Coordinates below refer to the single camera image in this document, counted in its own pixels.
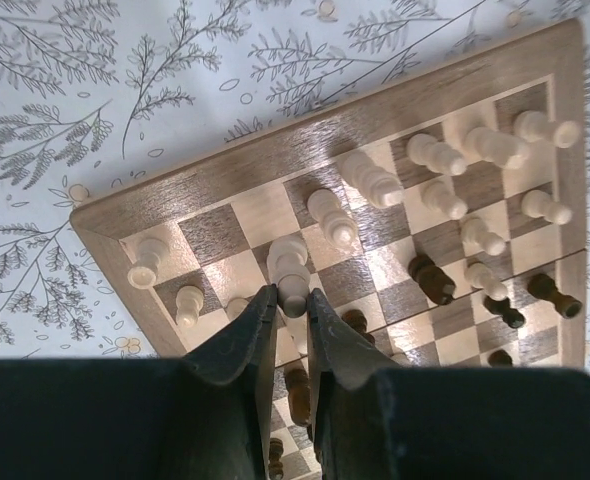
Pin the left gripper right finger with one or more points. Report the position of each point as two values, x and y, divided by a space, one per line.
376 419

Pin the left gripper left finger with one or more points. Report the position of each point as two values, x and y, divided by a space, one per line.
205 415

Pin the light bishop chess piece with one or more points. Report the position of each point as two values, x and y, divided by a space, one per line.
286 264

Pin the wooden chess board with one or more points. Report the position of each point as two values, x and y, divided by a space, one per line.
478 164

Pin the light pawn chess piece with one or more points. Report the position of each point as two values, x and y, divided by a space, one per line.
189 303

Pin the dark knight chess piece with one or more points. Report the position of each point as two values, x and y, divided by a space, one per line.
432 280

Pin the light rook chess piece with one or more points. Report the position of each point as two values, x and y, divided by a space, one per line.
150 254

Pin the dark pawn chess piece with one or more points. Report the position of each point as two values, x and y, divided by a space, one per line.
543 287

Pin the floral table mat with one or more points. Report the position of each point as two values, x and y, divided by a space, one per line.
95 94

